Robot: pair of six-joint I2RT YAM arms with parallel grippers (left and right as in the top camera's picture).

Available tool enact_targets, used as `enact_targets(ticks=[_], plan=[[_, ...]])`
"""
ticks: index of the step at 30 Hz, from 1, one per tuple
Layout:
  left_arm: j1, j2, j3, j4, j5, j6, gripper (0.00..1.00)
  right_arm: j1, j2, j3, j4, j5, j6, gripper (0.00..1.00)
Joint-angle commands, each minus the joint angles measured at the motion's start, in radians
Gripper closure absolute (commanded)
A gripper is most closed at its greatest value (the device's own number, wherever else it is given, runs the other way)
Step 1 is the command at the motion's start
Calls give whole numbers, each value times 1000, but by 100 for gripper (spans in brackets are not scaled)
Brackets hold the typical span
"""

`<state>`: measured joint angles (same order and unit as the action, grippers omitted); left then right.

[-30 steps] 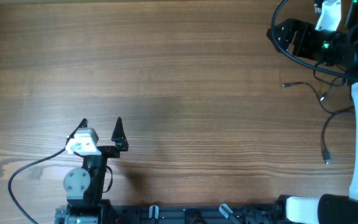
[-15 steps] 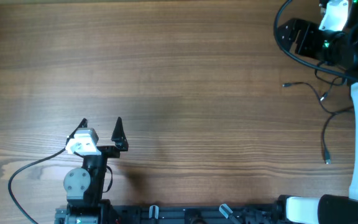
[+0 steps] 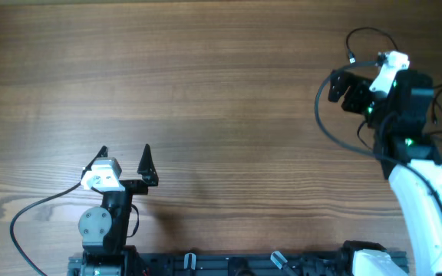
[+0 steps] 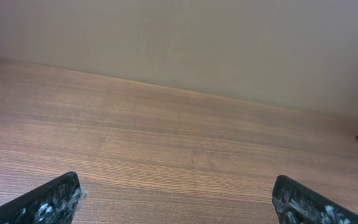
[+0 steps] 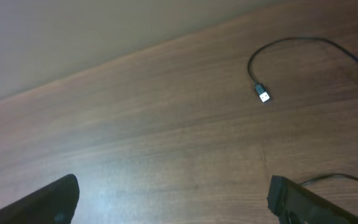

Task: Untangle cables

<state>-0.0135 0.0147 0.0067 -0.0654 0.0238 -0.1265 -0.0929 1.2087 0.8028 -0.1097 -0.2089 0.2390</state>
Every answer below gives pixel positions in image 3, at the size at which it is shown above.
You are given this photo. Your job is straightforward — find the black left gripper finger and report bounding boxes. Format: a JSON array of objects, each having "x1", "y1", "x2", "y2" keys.
[
  {"x1": 81, "y1": 146, "x2": 108, "y2": 176},
  {"x1": 137, "y1": 144, "x2": 159, "y2": 186}
]

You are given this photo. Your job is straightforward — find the black usb cables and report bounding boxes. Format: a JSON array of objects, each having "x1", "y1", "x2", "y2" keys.
[{"x1": 345, "y1": 26, "x2": 399, "y2": 64}]

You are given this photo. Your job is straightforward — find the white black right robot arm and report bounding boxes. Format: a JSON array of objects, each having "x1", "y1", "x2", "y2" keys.
[{"x1": 323, "y1": 67, "x2": 442, "y2": 275}]

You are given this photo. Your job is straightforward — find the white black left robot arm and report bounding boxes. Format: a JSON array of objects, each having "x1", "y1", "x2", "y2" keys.
[{"x1": 68, "y1": 144, "x2": 159, "y2": 276}]

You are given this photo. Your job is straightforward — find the black right camera cable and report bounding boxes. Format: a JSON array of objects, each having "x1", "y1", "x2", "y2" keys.
[{"x1": 314, "y1": 60, "x2": 442, "y2": 276}]

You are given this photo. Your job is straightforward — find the black camera cable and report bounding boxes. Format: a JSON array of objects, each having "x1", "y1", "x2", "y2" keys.
[
  {"x1": 8, "y1": 182, "x2": 84, "y2": 276},
  {"x1": 314, "y1": 60, "x2": 442, "y2": 276}
]

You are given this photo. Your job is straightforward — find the black left camera cable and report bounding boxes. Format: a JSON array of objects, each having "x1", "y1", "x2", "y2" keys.
[{"x1": 8, "y1": 182, "x2": 84, "y2": 276}]

